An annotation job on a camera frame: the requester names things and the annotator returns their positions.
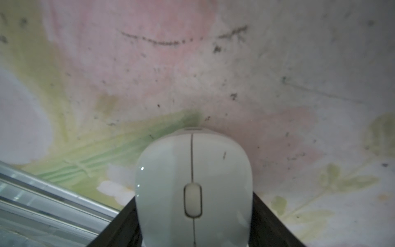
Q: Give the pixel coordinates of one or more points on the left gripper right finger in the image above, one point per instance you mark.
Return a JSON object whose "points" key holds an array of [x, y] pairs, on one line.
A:
{"points": [[267, 230]]}

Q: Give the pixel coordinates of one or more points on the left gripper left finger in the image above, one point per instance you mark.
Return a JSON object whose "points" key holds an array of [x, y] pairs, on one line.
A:
{"points": [[123, 231]]}

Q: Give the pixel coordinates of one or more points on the white mouse bottom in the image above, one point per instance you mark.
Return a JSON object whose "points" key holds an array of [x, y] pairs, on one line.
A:
{"points": [[194, 188]]}

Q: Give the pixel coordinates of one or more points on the aluminium mounting rail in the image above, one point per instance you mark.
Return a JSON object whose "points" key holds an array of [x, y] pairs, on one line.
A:
{"points": [[36, 213]]}

